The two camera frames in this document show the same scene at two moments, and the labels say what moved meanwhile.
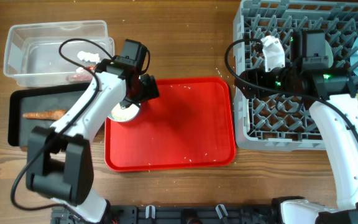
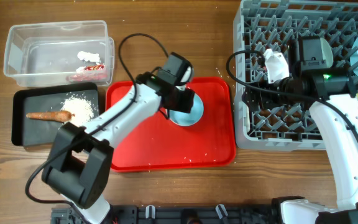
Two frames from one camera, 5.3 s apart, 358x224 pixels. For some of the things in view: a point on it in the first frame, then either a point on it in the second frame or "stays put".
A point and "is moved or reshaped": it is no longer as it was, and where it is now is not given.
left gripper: x=150 y=90 -> x=187 y=105
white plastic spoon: x=247 y=114 stays put
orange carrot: x=53 y=115 stays put
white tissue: x=82 y=55 stays put
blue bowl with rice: x=119 y=114 is moved or reshaped
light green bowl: x=329 y=53 stays put
